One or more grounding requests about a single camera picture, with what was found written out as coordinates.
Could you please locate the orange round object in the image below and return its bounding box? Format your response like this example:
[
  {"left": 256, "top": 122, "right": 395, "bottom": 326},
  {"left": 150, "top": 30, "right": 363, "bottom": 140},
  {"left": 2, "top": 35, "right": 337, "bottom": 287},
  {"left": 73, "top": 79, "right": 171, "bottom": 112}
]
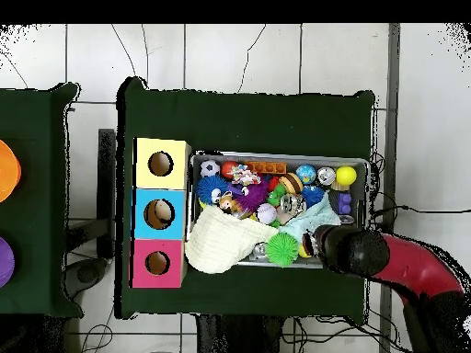
[{"left": 0, "top": 139, "right": 22, "bottom": 204}]

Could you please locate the white baseball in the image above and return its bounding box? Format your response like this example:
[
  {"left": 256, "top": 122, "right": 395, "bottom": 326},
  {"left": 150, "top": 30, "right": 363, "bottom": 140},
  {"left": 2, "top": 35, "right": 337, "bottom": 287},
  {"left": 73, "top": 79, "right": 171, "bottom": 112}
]
[{"left": 256, "top": 202, "right": 278, "bottom": 224}]

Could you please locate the orange plastic block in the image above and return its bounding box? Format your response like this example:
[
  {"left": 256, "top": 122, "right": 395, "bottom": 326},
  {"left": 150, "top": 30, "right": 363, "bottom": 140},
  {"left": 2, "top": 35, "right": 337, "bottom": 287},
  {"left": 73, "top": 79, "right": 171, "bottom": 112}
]
[{"left": 245, "top": 160, "right": 287, "bottom": 175}]

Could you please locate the wooden box with three holes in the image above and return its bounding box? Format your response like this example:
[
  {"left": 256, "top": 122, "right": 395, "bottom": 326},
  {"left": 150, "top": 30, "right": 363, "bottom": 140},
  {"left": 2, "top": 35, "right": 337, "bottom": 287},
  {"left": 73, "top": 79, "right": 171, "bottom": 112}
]
[{"left": 130, "top": 137, "right": 192, "bottom": 290}]

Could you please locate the cream waffle cloth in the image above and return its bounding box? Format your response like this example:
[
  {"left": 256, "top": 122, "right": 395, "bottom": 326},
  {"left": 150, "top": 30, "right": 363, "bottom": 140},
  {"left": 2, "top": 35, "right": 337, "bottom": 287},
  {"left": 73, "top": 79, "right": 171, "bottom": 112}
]
[{"left": 184, "top": 203, "right": 280, "bottom": 275}]

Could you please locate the dark green table cloth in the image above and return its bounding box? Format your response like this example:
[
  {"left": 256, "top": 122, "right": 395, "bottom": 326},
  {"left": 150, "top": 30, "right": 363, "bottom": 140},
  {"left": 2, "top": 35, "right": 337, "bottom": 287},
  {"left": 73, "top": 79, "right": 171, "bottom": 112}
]
[
  {"left": 114, "top": 75, "right": 376, "bottom": 320},
  {"left": 0, "top": 82, "right": 85, "bottom": 318}
]

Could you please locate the toy hamburger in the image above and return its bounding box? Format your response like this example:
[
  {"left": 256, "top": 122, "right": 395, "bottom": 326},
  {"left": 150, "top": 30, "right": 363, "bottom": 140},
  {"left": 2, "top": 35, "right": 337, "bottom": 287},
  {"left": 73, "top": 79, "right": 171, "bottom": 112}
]
[{"left": 278, "top": 172, "right": 304, "bottom": 195}]

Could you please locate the mint green cloth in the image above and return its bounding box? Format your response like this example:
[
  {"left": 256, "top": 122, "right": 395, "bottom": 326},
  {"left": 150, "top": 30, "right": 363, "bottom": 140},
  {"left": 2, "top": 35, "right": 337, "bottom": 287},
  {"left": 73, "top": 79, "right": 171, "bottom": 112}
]
[{"left": 279, "top": 193, "right": 342, "bottom": 244}]

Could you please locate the blue puffer ball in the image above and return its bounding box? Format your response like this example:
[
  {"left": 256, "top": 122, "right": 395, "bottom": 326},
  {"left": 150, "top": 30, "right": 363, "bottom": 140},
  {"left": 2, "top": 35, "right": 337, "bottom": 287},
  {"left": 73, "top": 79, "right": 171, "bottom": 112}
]
[{"left": 194, "top": 175, "right": 231, "bottom": 206}]

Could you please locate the silver wire mesh bin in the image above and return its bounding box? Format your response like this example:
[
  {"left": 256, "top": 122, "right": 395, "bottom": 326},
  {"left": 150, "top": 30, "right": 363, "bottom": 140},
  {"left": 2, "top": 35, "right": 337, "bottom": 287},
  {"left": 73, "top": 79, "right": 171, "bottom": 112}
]
[{"left": 186, "top": 149, "right": 370, "bottom": 272}]

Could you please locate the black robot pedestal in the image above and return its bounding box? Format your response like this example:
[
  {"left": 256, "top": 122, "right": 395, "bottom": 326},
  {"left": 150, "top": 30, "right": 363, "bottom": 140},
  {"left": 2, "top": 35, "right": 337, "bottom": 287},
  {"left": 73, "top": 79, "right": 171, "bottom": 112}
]
[{"left": 195, "top": 313, "right": 285, "bottom": 353}]

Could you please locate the green puffer ball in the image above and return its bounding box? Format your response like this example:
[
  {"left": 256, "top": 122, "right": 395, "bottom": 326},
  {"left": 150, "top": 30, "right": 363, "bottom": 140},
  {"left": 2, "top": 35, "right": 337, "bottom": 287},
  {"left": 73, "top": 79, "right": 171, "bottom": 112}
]
[{"left": 265, "top": 232, "right": 300, "bottom": 268}]

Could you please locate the crushed drink can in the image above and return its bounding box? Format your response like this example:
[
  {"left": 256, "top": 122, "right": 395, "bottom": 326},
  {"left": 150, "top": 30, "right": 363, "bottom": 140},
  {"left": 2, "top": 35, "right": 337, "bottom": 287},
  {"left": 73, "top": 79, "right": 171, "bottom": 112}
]
[{"left": 279, "top": 193, "right": 307, "bottom": 218}]

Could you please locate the purple spiky toy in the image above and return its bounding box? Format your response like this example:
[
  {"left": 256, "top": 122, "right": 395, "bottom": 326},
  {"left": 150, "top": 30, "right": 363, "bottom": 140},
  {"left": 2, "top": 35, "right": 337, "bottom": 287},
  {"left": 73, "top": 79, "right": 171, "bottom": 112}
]
[{"left": 231, "top": 179, "right": 270, "bottom": 214}]

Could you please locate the purple round object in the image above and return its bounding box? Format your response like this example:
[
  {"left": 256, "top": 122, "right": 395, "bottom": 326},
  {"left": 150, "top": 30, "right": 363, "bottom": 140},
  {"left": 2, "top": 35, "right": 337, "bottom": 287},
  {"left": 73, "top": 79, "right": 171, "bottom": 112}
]
[{"left": 0, "top": 236, "right": 17, "bottom": 289}]

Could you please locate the soccer ball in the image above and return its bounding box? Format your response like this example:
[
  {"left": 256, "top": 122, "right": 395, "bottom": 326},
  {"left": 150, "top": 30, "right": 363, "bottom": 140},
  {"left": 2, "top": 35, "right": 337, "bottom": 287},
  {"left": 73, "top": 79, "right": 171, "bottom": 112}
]
[{"left": 199, "top": 159, "right": 221, "bottom": 178}]

